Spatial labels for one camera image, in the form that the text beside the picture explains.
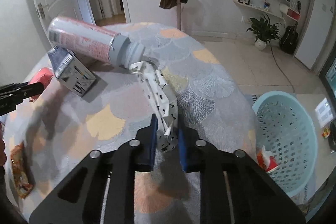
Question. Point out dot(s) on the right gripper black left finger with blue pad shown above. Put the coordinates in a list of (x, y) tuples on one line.
[(101, 187)]

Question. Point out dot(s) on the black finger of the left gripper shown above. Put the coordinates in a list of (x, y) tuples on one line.
[(21, 91)]

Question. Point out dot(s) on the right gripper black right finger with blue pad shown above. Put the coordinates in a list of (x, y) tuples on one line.
[(234, 189)]

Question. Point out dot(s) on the blue white milk carton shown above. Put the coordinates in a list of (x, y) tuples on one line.
[(70, 72)]

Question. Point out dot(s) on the large white pink bottle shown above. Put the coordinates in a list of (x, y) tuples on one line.
[(95, 42)]

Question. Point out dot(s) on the white black-spotted paper bag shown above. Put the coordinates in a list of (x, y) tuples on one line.
[(162, 100)]

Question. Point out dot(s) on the orange plastic bag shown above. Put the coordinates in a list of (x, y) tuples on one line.
[(266, 160)]

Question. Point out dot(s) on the pink crumpled wrapper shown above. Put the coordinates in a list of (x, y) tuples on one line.
[(43, 76)]

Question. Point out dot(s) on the orange snack packet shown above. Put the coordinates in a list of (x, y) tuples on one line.
[(21, 180)]

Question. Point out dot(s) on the light blue laundry basket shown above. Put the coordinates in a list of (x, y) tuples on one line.
[(286, 139)]

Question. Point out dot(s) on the black guitar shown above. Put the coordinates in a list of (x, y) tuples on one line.
[(289, 40)]

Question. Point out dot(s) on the green potted plant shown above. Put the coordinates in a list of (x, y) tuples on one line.
[(264, 31)]

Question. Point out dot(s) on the white refrigerator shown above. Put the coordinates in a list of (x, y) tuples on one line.
[(316, 32)]

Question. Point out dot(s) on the small figurine on shelf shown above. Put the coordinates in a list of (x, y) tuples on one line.
[(266, 5)]

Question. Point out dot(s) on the red white wall box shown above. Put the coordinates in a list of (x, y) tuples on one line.
[(289, 12)]

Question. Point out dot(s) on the white wall shelf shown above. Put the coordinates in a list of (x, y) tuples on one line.
[(259, 9)]

